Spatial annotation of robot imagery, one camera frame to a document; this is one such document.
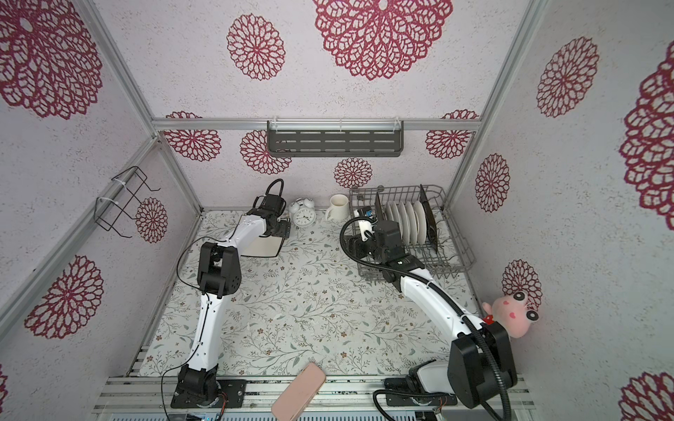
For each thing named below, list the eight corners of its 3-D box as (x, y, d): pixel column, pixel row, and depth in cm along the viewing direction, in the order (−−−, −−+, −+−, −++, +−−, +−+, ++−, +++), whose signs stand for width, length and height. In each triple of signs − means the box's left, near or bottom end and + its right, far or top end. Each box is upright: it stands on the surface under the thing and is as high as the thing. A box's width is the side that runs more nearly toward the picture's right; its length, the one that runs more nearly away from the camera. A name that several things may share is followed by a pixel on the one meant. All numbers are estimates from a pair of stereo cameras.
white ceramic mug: (326, 219, 117) (326, 209, 112) (332, 201, 124) (332, 192, 119) (346, 222, 115) (346, 213, 111) (351, 204, 122) (351, 195, 118)
